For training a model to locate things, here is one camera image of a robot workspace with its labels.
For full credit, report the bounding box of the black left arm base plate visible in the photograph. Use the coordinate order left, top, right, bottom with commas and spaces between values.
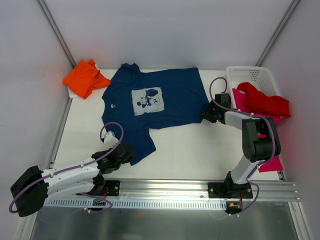
75, 178, 121, 197

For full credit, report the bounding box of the white plastic basket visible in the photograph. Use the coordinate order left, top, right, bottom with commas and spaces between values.
226, 66, 282, 109

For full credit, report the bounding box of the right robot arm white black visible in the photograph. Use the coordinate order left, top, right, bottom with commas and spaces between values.
202, 93, 281, 199

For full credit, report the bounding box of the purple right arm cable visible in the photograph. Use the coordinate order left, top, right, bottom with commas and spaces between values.
208, 76, 279, 217

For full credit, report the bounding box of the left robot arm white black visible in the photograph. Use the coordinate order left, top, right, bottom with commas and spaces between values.
9, 143, 135, 217

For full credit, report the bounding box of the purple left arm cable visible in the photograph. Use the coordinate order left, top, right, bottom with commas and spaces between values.
8, 121, 125, 215

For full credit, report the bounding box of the right corner metal profile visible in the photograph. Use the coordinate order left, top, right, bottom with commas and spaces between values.
255, 0, 302, 67

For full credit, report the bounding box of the pink t shirt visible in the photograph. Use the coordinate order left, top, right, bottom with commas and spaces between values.
232, 88, 283, 173

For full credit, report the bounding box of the left corner metal profile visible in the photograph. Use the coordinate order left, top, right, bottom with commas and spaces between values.
36, 0, 77, 68

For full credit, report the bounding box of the blue printed t shirt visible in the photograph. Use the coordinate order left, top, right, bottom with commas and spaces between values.
101, 63, 209, 165

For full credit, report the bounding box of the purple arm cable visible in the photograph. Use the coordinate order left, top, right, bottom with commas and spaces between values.
8, 121, 125, 215
208, 76, 279, 217

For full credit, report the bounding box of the orange folded t shirt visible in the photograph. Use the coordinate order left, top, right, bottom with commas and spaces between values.
62, 59, 111, 100

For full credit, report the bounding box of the corner metal profile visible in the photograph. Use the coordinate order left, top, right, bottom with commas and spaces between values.
36, 0, 77, 68
255, 0, 302, 67

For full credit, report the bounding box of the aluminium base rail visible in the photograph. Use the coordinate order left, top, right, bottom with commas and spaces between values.
44, 179, 301, 204

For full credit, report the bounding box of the white slotted cable duct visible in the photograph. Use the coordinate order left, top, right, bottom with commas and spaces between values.
45, 197, 227, 211

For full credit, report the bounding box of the red t shirt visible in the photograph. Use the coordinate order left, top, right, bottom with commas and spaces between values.
237, 82, 291, 119

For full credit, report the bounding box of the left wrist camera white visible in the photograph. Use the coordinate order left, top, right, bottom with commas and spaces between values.
100, 131, 119, 148

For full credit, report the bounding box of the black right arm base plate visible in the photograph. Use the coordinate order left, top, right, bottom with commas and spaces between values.
207, 182, 253, 199

